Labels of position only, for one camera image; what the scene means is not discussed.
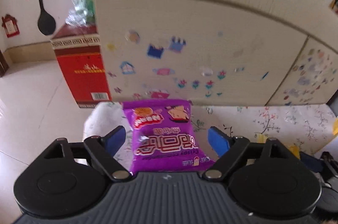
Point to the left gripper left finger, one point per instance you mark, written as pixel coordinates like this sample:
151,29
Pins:
102,151

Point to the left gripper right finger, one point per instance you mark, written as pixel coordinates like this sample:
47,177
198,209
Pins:
230,151

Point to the purple noodle snack bag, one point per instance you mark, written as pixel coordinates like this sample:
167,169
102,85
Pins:
163,139

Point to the yellow orange snack bag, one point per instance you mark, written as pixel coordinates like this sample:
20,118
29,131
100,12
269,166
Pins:
277,139

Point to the floral white tablecloth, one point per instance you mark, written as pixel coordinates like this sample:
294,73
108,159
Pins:
233,121

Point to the red cardboard carton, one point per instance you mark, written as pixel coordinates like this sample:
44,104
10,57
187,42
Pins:
77,50

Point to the beige cabinet with stickers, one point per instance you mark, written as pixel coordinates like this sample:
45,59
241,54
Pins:
219,52

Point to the red house wall sticker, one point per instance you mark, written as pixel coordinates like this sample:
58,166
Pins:
9,24

